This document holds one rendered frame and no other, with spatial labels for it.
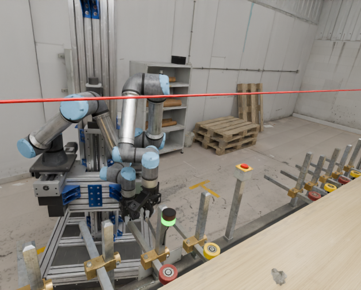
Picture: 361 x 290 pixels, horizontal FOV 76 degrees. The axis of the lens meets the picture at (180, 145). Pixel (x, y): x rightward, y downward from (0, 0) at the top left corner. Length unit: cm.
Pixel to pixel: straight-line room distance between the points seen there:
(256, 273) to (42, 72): 303
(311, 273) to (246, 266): 30
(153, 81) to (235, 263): 96
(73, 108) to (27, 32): 219
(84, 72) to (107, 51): 19
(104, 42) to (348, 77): 757
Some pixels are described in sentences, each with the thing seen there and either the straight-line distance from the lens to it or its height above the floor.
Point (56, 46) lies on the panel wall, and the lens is 337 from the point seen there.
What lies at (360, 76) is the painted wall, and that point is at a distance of 837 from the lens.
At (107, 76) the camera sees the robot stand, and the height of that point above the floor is 158.
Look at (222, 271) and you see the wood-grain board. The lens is 117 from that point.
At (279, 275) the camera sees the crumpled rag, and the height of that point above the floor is 91.
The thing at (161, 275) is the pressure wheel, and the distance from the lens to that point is 111.
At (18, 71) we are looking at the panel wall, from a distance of 331.
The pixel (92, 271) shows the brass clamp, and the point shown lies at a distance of 107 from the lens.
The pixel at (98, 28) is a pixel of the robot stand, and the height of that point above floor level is 185.
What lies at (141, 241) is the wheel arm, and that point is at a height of 86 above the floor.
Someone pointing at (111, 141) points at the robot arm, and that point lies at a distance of 133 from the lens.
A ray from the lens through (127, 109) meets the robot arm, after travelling 118.
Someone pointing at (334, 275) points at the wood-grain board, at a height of 90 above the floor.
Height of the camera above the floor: 178
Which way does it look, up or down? 23 degrees down
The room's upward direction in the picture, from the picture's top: 6 degrees clockwise
